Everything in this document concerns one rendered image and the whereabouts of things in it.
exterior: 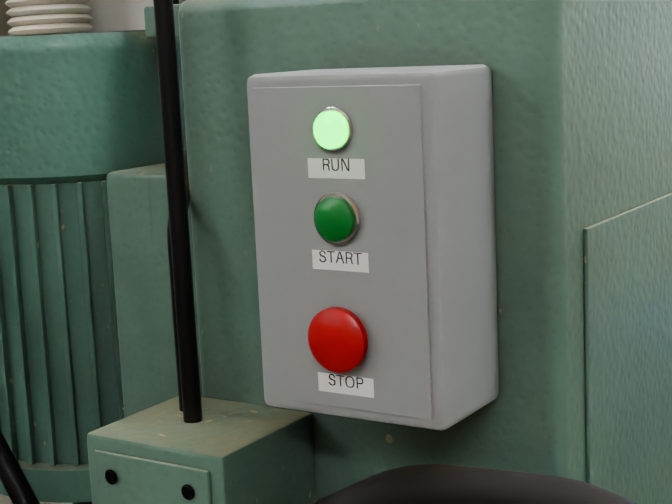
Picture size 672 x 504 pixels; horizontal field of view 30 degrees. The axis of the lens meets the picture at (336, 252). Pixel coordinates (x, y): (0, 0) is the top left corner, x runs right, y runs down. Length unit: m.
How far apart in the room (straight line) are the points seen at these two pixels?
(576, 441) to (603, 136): 0.15
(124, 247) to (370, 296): 0.26
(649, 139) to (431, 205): 0.19
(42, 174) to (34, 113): 0.04
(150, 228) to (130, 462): 0.18
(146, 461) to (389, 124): 0.21
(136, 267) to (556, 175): 0.30
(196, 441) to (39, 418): 0.24
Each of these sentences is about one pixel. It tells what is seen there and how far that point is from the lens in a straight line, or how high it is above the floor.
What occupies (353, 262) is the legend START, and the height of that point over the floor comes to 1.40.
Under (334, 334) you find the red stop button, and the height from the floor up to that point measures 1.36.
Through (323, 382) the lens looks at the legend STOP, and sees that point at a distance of 0.59.
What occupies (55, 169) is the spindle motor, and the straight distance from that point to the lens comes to 0.81.
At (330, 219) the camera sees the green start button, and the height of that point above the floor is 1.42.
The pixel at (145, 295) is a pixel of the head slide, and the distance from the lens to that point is 0.78.
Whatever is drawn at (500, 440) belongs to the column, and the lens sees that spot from 0.62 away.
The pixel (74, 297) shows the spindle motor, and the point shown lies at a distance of 0.83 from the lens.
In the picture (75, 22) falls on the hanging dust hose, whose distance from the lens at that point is 2.35.
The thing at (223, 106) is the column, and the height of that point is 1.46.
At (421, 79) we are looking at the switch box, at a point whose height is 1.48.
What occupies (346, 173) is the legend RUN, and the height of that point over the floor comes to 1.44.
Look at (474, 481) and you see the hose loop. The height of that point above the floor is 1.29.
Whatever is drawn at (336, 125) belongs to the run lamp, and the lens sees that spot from 0.55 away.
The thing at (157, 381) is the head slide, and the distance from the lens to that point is 0.79.
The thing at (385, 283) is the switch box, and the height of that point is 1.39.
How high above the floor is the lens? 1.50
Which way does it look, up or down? 10 degrees down
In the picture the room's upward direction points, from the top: 3 degrees counter-clockwise
